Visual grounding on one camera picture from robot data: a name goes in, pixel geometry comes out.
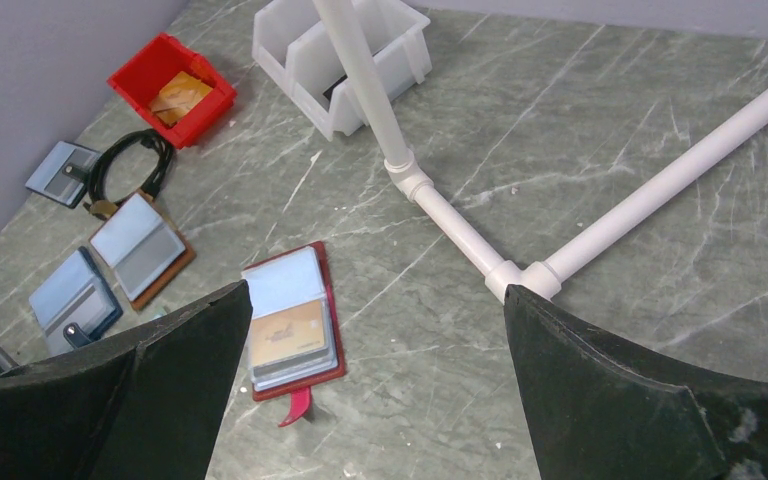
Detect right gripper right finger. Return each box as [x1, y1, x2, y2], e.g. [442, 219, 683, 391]
[504, 285, 768, 479]

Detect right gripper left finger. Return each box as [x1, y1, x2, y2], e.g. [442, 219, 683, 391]
[0, 281, 252, 479]

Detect red card holder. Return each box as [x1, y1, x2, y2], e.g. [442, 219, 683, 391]
[242, 241, 347, 428]

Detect gold cards in red bin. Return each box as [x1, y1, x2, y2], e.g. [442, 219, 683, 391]
[149, 71, 213, 127]

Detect black cards in bin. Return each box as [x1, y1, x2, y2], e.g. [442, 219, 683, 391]
[323, 75, 347, 102]

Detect red plastic bin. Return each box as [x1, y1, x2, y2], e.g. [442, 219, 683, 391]
[108, 33, 237, 149]

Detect white divided plastic bin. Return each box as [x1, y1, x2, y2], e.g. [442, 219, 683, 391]
[252, 0, 434, 142]

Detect white pvc pipe frame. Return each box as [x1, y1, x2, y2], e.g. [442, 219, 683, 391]
[311, 0, 768, 305]

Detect black coiled cable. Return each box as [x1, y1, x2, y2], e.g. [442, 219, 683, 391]
[83, 128, 177, 221]

